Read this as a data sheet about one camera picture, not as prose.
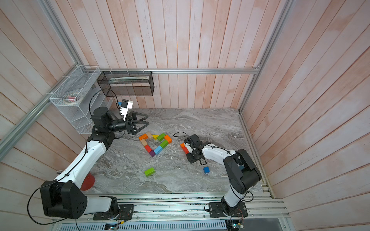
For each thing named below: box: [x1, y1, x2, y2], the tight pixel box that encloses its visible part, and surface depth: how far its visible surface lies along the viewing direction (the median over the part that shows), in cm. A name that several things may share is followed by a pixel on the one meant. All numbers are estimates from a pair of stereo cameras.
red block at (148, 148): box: [144, 144, 153, 153], surface depth 100 cm
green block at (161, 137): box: [157, 132, 166, 142], surface depth 103 cm
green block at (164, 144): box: [159, 139, 169, 150], surface depth 100 cm
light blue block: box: [153, 145, 163, 155], surface depth 97 cm
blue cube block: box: [203, 166, 211, 174], surface depth 89 cm
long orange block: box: [138, 133, 148, 141], surface depth 103 cm
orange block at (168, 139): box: [163, 134, 173, 144], surface depth 103 cm
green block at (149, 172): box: [144, 166, 156, 178], surface depth 87 cm
